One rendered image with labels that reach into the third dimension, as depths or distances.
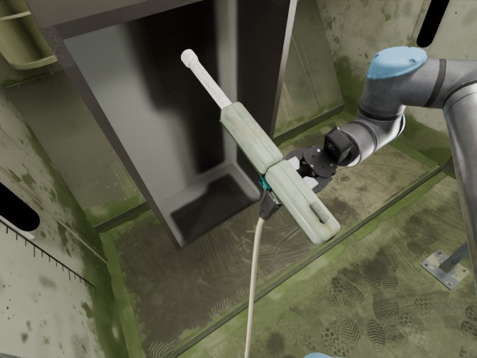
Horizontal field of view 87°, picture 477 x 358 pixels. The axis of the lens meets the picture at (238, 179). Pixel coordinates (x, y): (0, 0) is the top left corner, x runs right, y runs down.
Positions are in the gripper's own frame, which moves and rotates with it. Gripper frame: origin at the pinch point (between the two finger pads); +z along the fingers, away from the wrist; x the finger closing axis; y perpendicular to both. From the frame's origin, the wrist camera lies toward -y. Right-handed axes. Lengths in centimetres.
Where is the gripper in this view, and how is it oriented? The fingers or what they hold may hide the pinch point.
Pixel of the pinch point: (276, 189)
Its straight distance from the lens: 48.6
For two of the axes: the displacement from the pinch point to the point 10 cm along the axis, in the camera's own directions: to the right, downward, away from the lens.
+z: -8.1, 4.7, -3.4
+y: -1.3, 4.3, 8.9
